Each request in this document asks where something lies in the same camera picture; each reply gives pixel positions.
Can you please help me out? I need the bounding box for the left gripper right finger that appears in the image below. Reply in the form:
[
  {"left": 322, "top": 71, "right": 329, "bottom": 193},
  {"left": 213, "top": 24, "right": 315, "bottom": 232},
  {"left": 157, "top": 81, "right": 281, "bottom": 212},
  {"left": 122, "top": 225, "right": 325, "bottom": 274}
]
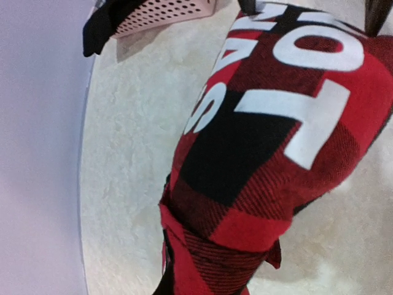
[{"left": 365, "top": 0, "right": 392, "bottom": 36}]

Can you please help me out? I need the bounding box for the black garment in basket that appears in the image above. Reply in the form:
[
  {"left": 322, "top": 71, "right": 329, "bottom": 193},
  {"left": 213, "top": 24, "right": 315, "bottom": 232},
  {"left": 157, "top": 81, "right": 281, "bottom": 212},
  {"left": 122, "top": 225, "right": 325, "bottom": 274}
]
[{"left": 82, "top": 0, "right": 145, "bottom": 57}]

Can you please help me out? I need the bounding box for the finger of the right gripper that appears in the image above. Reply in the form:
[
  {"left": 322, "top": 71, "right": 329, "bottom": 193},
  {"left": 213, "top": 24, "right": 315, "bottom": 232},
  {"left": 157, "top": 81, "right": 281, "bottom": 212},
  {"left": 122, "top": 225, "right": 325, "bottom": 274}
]
[{"left": 238, "top": 0, "right": 259, "bottom": 15}]

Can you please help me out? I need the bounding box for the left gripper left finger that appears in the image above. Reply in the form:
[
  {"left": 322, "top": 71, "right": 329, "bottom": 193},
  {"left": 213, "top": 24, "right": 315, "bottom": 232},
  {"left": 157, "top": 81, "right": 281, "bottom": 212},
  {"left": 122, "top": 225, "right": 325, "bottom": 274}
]
[{"left": 152, "top": 264, "right": 174, "bottom": 295}]

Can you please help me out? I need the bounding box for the red black plaid garment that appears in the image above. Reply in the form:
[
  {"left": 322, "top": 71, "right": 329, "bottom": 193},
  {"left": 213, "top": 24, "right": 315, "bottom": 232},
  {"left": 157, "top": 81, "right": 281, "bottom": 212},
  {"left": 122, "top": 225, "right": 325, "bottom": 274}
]
[{"left": 159, "top": 1, "right": 392, "bottom": 294}]

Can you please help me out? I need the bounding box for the pink plastic laundry basket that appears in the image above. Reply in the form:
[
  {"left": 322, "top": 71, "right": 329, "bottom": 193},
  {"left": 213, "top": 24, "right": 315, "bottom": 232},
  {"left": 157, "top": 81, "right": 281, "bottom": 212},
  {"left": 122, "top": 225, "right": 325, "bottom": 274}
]
[{"left": 112, "top": 0, "right": 216, "bottom": 39}]

